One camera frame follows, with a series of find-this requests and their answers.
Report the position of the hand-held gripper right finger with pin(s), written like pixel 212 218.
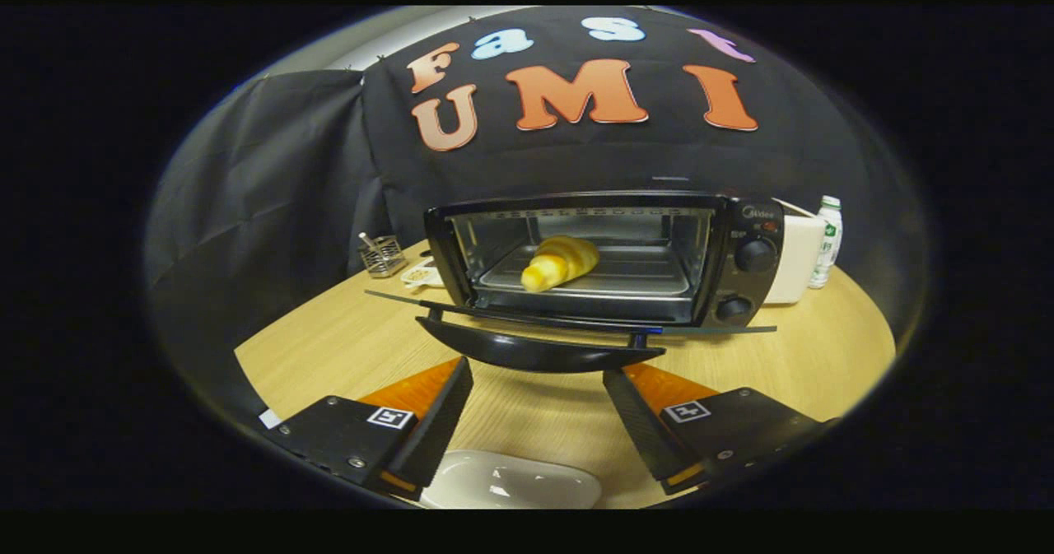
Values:
pixel 642 426

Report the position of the white bread toaster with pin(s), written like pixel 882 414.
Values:
pixel 790 258

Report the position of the small white dish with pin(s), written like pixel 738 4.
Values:
pixel 420 274

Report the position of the golden croissant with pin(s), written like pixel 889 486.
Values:
pixel 560 262

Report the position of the white plate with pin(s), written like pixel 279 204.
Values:
pixel 510 484

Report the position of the black backdrop cloth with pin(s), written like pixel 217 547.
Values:
pixel 263 192

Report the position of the white bottle green label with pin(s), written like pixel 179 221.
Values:
pixel 826 241

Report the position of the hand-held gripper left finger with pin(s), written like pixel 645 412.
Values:
pixel 436 426

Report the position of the black toaster oven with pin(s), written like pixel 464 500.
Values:
pixel 741 290

